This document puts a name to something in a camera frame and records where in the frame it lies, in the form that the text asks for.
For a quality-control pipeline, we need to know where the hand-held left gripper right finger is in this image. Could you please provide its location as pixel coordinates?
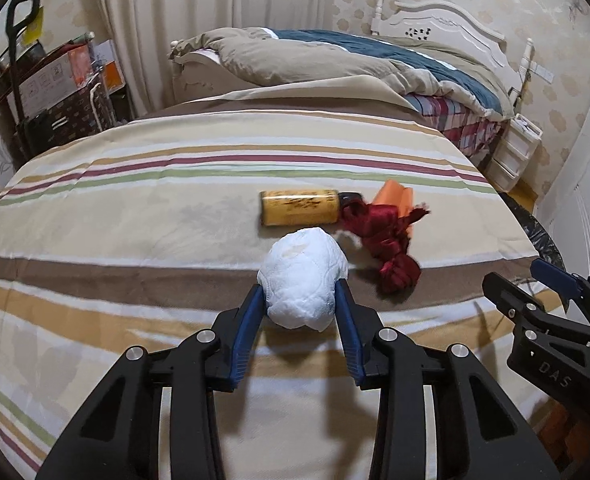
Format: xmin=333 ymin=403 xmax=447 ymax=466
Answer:
xmin=334 ymin=279 xmax=561 ymax=480

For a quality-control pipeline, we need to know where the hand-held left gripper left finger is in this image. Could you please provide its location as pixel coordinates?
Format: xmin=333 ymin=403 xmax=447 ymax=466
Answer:
xmin=35 ymin=284 xmax=267 ymax=480

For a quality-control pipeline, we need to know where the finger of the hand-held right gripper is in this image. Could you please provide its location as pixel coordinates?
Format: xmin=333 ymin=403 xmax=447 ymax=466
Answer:
xmin=482 ymin=272 xmax=543 ymax=322
xmin=530 ymin=258 xmax=590 ymax=328

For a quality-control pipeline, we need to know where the black trash bag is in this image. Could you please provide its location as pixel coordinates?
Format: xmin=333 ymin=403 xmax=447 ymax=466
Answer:
xmin=498 ymin=192 xmax=562 ymax=281

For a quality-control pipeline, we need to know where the white paper wad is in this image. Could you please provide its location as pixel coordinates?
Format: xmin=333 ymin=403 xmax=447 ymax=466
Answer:
xmin=257 ymin=226 xmax=348 ymax=332

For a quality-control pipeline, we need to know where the dark red ribbon bundle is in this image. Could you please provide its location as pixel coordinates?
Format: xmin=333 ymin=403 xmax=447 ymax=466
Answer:
xmin=337 ymin=200 xmax=432 ymax=295

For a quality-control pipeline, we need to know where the white wardrobe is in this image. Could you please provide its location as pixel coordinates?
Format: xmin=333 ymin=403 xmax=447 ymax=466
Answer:
xmin=540 ymin=10 xmax=590 ymax=301

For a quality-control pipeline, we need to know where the white plastic drawer unit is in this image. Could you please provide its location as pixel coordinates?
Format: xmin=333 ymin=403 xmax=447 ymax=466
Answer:
xmin=490 ymin=114 xmax=543 ymax=192

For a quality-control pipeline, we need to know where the yellow labelled bottle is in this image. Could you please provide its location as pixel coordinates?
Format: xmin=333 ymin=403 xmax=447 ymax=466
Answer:
xmin=259 ymin=187 xmax=363 ymax=228

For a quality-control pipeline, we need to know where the orange plastic wrapper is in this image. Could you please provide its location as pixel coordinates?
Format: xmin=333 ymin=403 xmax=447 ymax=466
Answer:
xmin=375 ymin=178 xmax=417 ymax=238

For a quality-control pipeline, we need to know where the striped bed sheet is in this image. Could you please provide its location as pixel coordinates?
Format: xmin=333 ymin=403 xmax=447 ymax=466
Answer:
xmin=0 ymin=82 xmax=571 ymax=480

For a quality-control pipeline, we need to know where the plaid bed sheet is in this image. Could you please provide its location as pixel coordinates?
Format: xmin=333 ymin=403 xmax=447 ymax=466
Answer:
xmin=405 ymin=92 xmax=506 ymax=157

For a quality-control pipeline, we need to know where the white bed footboard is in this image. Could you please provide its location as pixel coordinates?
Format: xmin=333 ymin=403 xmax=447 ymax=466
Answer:
xmin=170 ymin=42 xmax=228 ymax=103

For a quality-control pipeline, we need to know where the beige and teal duvet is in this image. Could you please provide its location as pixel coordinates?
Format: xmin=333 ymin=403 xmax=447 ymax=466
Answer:
xmin=170 ymin=26 xmax=511 ymax=121

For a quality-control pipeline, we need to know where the brown patterned bag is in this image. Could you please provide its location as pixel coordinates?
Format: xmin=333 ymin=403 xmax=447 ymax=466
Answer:
xmin=22 ymin=77 xmax=116 ymax=158

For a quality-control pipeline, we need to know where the white carved headboard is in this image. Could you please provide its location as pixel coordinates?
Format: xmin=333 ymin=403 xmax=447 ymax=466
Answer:
xmin=372 ymin=0 xmax=533 ymax=106

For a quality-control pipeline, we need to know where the orange and white box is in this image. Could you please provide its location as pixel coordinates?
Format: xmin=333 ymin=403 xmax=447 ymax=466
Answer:
xmin=70 ymin=40 xmax=126 ymax=96

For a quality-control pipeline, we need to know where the cream curtain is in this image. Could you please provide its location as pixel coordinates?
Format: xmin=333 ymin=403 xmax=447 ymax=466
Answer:
xmin=92 ymin=0 xmax=336 ymax=121

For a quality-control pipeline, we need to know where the white cardboard box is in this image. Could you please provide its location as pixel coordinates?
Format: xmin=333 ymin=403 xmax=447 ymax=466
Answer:
xmin=17 ymin=55 xmax=76 ymax=116

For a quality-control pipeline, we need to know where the black hand cart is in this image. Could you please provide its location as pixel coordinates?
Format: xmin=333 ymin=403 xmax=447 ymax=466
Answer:
xmin=0 ymin=0 xmax=46 ymax=158

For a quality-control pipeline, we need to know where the yellow tag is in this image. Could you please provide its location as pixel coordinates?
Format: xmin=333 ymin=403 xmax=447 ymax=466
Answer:
xmin=24 ymin=6 xmax=44 ymax=45

